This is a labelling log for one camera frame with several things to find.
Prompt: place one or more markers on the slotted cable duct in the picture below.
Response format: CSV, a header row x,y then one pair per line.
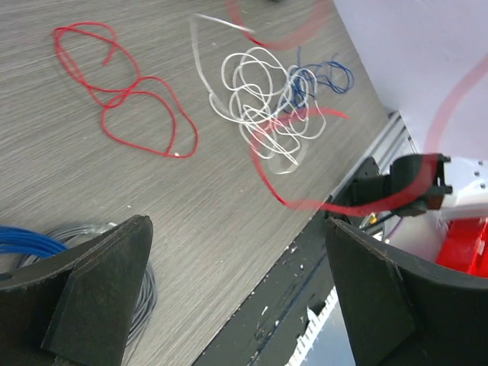
x,y
325,339

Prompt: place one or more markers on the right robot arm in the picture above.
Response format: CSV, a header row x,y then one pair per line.
x,y
417,183

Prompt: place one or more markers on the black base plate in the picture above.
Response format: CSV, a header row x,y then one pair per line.
x,y
265,329

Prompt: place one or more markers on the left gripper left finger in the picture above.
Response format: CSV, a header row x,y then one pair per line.
x,y
75,308

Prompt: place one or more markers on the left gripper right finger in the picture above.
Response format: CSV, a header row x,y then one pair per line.
x,y
400,309

